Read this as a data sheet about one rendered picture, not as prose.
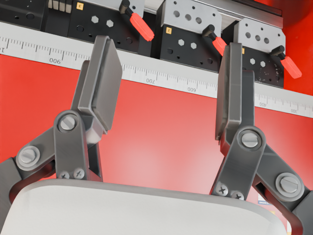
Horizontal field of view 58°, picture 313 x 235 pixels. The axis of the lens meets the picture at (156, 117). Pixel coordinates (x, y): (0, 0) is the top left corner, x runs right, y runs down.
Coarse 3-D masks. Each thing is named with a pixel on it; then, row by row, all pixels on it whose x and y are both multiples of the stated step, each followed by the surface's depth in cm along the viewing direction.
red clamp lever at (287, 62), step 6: (276, 48) 71; (282, 48) 70; (270, 54) 73; (276, 54) 72; (282, 54) 71; (282, 60) 72; (288, 60) 71; (288, 66) 71; (294, 66) 71; (288, 72) 73; (294, 72) 71; (300, 72) 72; (294, 78) 73
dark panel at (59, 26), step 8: (48, 8) 111; (48, 16) 110; (56, 16) 111; (64, 16) 112; (144, 16) 124; (152, 16) 125; (48, 24) 110; (56, 24) 111; (64, 24) 112; (152, 24) 125; (48, 32) 109; (56, 32) 110; (64, 32) 111; (144, 40) 122; (144, 48) 122
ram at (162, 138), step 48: (0, 96) 51; (48, 96) 54; (144, 96) 61; (192, 96) 65; (288, 96) 74; (0, 144) 50; (144, 144) 59; (192, 144) 63; (288, 144) 72; (192, 192) 61
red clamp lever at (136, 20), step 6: (126, 0) 58; (120, 6) 59; (126, 6) 58; (120, 12) 61; (126, 12) 59; (132, 12) 59; (132, 18) 58; (138, 18) 59; (132, 24) 60; (138, 24) 59; (144, 24) 59; (138, 30) 60; (144, 30) 59; (150, 30) 59; (144, 36) 60; (150, 36) 59
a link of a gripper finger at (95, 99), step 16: (96, 48) 13; (112, 48) 14; (96, 64) 13; (112, 64) 14; (80, 80) 13; (96, 80) 12; (112, 80) 14; (80, 96) 13; (96, 96) 12; (112, 96) 14; (80, 112) 13; (96, 112) 12; (112, 112) 15; (96, 128) 13; (32, 144) 12; (48, 144) 12; (16, 160) 12; (32, 160) 12; (48, 160) 12; (48, 176) 13
